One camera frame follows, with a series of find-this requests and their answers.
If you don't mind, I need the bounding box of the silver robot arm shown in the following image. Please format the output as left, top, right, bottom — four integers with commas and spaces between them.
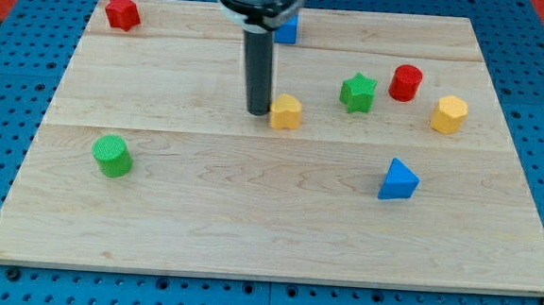
217, 0, 307, 116

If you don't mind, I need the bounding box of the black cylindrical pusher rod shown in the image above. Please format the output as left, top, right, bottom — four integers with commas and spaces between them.
243, 31, 274, 116

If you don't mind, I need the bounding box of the light wooden board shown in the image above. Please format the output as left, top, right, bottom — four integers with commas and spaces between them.
0, 0, 544, 297

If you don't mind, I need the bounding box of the yellow heart block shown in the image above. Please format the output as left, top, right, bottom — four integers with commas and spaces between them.
269, 93, 303, 129

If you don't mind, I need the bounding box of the red star block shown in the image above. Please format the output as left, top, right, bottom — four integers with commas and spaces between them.
105, 0, 141, 32

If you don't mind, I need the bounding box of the green cylinder block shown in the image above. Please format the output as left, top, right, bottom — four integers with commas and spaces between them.
92, 134, 132, 178

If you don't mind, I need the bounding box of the red cylinder block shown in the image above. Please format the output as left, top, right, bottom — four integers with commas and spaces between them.
388, 64, 423, 102

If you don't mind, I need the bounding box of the blue cube block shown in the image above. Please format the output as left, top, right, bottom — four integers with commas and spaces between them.
274, 14, 299, 45

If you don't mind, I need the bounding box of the yellow hexagon block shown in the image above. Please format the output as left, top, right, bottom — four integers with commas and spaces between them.
430, 95, 468, 135

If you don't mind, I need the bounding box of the blue triangle block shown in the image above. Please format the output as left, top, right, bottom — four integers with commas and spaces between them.
377, 158, 420, 200

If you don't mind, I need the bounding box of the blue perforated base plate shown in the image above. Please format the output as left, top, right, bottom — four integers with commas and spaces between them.
0, 0, 544, 305

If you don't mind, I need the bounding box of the green star block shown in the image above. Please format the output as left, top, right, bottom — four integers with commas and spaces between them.
339, 73, 379, 113

